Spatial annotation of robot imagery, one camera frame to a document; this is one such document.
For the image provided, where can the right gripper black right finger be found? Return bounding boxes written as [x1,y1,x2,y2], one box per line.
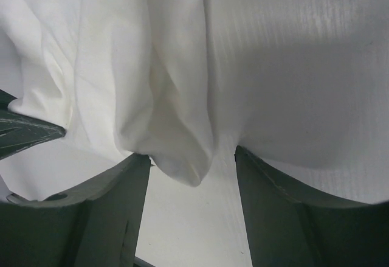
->
[235,147,377,266]

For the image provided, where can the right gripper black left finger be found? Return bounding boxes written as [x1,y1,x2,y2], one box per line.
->
[47,154,151,266]

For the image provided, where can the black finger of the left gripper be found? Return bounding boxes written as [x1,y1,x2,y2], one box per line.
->
[1,109,66,159]
[0,90,16,111]

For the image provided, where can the white t shirt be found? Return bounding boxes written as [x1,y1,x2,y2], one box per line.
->
[1,0,213,200]

